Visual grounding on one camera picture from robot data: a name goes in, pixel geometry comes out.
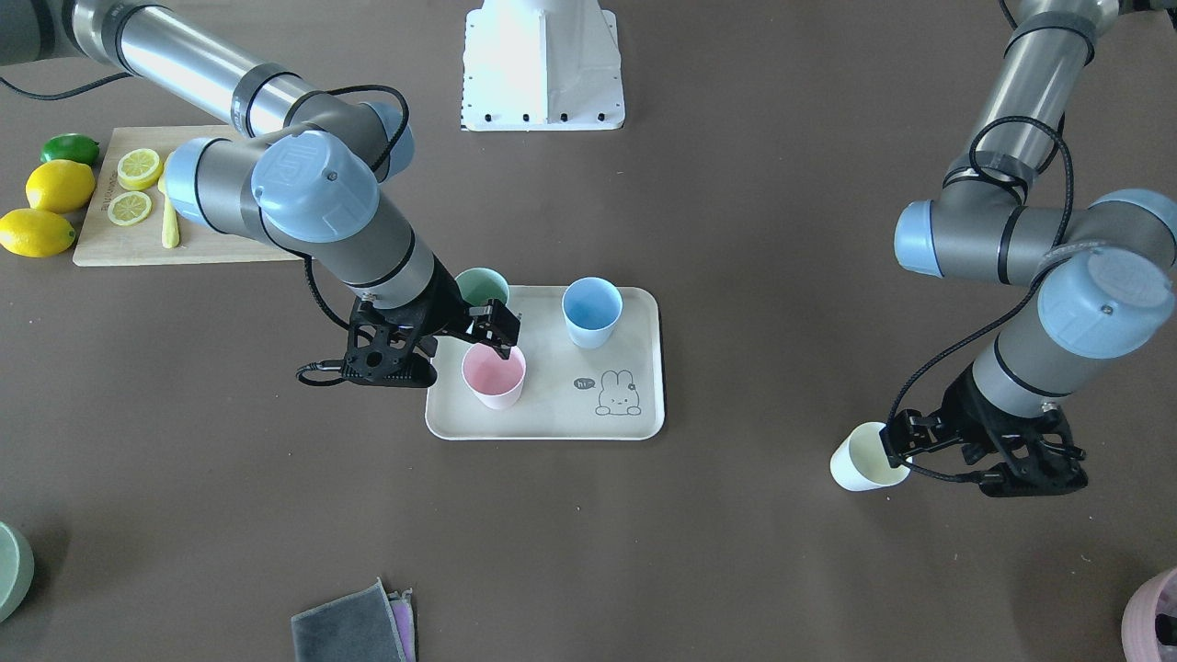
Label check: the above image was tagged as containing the pink bowl with ice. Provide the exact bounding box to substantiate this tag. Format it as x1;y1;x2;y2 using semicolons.
1121;569;1176;661

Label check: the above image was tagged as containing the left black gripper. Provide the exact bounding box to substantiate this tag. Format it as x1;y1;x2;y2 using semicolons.
879;371;1089;497

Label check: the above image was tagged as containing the whole yellow lemon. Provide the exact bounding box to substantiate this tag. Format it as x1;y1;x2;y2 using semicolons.
1;207;77;258
25;159;97;213

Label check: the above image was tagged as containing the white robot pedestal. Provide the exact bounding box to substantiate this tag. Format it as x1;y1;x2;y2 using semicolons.
460;1;626;131

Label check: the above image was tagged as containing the pink plastic cup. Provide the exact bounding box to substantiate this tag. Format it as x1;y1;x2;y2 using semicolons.
460;345;527;410

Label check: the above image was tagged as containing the cream plastic cup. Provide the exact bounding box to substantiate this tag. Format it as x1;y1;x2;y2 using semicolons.
829;422;911;494

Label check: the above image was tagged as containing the green bowl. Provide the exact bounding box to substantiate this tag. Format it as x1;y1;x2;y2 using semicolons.
1;522;35;622

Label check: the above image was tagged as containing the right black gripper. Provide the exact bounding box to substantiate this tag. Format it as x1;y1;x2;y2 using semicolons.
297;263;520;388

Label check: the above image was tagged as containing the wooden cutting board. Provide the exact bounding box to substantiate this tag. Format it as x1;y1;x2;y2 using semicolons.
73;125;295;267

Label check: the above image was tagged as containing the cream rabbit tray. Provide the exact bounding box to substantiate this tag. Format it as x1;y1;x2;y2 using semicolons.
425;285;665;441

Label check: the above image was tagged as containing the grey folded cloth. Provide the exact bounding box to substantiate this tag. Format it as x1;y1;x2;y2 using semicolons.
291;581;417;661

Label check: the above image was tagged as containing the blue plastic cup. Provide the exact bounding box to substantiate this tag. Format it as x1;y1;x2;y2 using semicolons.
561;277;623;350

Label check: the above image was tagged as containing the green plastic cup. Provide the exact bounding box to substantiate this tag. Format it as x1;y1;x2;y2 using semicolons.
455;267;511;306

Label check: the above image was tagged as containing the lemon half slice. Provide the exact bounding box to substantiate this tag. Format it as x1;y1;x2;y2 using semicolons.
106;191;153;227
115;148;166;192

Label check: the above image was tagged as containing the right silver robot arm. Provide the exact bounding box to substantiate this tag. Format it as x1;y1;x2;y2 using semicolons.
4;1;519;388

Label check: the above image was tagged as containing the green lime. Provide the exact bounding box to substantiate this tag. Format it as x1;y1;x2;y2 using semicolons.
40;133;100;166

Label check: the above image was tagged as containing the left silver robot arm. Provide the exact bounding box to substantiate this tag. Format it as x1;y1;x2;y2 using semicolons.
877;1;1173;497

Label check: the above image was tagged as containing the yellow plastic knife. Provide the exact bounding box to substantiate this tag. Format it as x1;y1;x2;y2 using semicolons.
157;154;181;250

